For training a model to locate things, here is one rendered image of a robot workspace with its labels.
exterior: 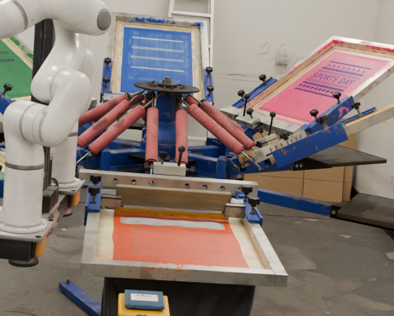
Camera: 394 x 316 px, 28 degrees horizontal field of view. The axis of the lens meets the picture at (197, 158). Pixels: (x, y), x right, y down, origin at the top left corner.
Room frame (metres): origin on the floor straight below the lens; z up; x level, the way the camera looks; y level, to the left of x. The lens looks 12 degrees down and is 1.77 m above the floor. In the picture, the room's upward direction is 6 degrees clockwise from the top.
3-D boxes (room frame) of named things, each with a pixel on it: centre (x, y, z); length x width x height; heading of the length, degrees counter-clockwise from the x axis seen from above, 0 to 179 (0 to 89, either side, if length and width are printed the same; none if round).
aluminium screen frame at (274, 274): (2.47, 0.04, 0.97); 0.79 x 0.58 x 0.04; 7
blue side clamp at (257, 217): (2.74, -0.20, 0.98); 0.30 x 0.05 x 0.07; 7
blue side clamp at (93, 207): (2.68, 0.35, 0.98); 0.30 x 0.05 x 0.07; 7
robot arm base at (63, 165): (2.32, 0.43, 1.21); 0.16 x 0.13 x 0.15; 89
